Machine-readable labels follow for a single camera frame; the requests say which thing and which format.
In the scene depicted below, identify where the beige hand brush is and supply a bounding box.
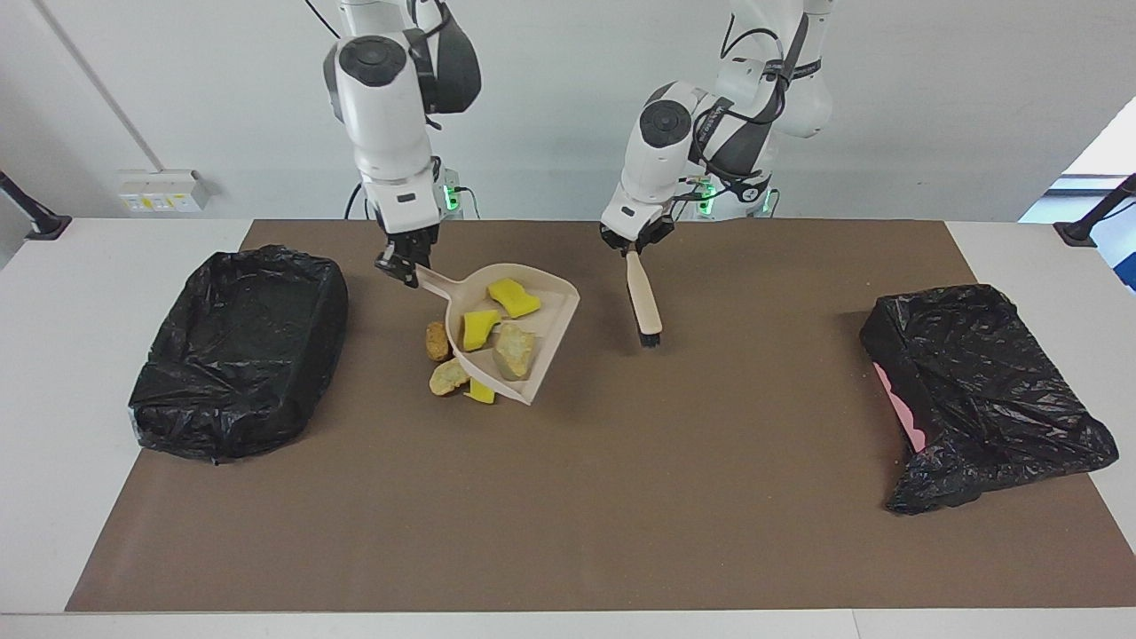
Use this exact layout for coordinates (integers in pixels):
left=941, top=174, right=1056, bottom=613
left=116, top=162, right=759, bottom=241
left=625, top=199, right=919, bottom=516
left=626, top=251, right=664, bottom=348

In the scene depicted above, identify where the beige plastic dustpan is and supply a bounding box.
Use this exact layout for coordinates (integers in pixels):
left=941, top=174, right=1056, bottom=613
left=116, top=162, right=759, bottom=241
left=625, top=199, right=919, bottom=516
left=415, top=262, right=581, bottom=406

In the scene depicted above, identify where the pale sponge chunk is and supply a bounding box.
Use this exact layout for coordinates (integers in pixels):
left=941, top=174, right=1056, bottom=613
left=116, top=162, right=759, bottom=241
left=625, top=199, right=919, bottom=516
left=493, top=322, right=537, bottom=383
left=429, top=358, right=471, bottom=398

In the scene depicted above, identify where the bin lined with black bag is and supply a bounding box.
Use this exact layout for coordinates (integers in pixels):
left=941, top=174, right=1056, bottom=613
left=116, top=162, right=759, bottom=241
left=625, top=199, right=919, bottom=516
left=129, top=246, right=350, bottom=464

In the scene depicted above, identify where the pink bin with black bag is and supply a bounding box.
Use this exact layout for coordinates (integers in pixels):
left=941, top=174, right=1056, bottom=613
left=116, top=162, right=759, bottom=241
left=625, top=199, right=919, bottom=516
left=859, top=284, right=1119, bottom=516

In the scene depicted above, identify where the brown table mat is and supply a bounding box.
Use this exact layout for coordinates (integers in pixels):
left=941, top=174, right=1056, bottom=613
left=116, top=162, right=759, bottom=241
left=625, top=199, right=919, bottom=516
left=65, top=219, right=1136, bottom=613

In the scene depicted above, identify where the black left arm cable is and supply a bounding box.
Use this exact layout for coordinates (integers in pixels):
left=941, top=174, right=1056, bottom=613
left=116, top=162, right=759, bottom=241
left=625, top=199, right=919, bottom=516
left=688, top=18, right=795, bottom=209

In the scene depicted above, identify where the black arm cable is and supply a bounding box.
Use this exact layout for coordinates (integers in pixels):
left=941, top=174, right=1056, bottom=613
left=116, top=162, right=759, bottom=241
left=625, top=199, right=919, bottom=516
left=302, top=0, right=446, bottom=132
left=688, top=18, right=795, bottom=209

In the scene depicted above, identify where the white wall socket box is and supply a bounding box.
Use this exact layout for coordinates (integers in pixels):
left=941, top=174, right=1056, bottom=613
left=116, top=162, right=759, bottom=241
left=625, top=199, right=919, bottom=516
left=118, top=170, right=214, bottom=214

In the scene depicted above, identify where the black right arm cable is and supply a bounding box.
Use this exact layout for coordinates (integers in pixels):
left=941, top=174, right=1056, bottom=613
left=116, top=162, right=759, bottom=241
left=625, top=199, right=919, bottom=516
left=302, top=0, right=446, bottom=132

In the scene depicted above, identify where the white wall conduit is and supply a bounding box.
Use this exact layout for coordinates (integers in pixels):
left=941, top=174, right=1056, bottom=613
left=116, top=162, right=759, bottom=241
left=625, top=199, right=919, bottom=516
left=32, top=0, right=166, bottom=174

